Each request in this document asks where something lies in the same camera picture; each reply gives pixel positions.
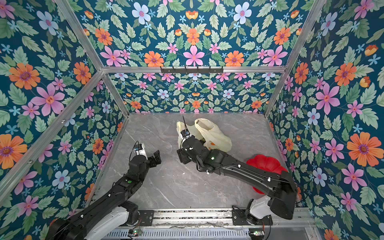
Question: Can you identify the red flower-shaped plate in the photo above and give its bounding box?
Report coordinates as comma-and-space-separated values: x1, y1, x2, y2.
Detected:
245, 154, 289, 195

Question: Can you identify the black hook rail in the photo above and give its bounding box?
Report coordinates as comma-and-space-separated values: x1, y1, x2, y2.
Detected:
160, 67, 224, 74

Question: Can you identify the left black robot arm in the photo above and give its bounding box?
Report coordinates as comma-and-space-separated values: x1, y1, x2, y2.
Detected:
46, 151, 161, 240

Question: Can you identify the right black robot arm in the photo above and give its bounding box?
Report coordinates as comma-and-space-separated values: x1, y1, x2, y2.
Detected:
177, 136, 297, 220

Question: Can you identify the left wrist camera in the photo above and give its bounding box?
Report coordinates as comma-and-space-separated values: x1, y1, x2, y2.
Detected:
134, 143, 148, 159

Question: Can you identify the aluminium mounting rail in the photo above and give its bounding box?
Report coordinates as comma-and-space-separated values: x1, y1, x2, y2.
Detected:
101, 208, 322, 240

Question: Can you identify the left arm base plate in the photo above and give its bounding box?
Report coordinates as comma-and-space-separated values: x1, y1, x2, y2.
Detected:
119, 210, 155, 227

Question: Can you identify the cream plastic bag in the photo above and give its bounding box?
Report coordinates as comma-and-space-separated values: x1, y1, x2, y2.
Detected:
177, 118, 232, 152

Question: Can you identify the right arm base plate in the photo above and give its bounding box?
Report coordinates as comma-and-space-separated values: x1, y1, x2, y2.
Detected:
231, 206, 273, 227

